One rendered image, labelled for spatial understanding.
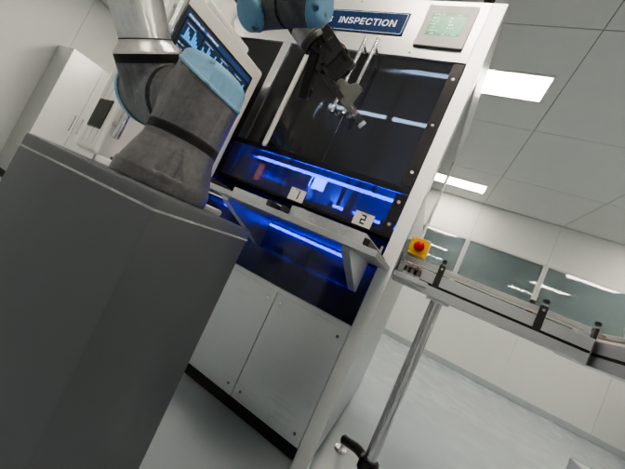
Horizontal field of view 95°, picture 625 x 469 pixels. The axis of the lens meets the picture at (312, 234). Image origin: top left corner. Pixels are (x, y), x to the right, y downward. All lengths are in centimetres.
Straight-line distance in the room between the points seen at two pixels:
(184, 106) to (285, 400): 114
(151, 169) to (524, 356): 591
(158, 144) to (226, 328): 108
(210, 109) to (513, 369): 587
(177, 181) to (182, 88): 14
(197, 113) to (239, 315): 105
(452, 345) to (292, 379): 474
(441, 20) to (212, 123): 135
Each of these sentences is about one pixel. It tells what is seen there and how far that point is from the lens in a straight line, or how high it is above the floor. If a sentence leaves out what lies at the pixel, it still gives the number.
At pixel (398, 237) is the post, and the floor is 100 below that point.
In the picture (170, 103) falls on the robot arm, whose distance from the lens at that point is 52.
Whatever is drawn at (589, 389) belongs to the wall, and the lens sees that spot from 636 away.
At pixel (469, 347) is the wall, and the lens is 588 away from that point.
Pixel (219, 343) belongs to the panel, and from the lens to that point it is 147.
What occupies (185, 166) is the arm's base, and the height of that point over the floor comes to 84.
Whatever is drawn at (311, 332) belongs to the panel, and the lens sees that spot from 125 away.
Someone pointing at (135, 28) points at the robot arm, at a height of 101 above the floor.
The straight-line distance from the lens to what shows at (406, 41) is 166.
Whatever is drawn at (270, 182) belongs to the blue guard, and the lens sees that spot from 145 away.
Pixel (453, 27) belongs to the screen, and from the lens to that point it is 167.
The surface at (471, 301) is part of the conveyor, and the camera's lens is 130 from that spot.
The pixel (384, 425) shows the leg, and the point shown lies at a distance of 142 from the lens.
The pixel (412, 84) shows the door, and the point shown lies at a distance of 152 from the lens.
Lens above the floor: 80
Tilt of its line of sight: 4 degrees up
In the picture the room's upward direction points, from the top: 25 degrees clockwise
